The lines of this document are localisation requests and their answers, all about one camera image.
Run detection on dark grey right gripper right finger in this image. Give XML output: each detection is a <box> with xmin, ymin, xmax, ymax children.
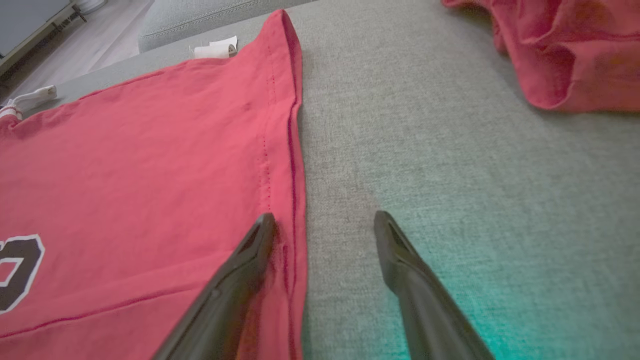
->
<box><xmin>373</xmin><ymin>210</ymin><xmax>496</xmax><ymax>360</ymax></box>

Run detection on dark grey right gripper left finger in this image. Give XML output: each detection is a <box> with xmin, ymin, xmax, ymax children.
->
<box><xmin>151</xmin><ymin>212</ymin><xmax>277</xmax><ymax>360</ymax></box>

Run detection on red shirt with white trim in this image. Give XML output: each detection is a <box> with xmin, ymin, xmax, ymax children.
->
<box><xmin>0</xmin><ymin>9</ymin><xmax>308</xmax><ymax>360</ymax></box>

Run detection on red shorts with white stripes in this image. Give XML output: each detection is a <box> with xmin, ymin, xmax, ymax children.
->
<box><xmin>442</xmin><ymin>0</ymin><xmax>640</xmax><ymax>113</ymax></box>

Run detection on large grey sofa chaise cushion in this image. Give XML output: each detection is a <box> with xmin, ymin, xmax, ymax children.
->
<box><xmin>20</xmin><ymin>0</ymin><xmax>640</xmax><ymax>360</ymax></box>

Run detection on grey sofa seat cushion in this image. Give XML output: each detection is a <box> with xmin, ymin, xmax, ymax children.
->
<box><xmin>138</xmin><ymin>0</ymin><xmax>311</xmax><ymax>53</ymax></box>

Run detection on grey and green TV cabinet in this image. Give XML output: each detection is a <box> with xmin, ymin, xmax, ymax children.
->
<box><xmin>0</xmin><ymin>0</ymin><xmax>88</xmax><ymax>81</ymax></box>

